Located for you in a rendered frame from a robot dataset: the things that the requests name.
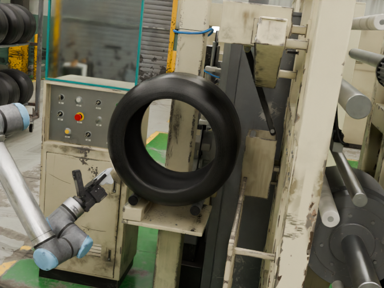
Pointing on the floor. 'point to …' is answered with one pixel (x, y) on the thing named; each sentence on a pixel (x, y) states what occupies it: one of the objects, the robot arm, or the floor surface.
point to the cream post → (182, 131)
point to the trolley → (10, 89)
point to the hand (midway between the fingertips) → (108, 168)
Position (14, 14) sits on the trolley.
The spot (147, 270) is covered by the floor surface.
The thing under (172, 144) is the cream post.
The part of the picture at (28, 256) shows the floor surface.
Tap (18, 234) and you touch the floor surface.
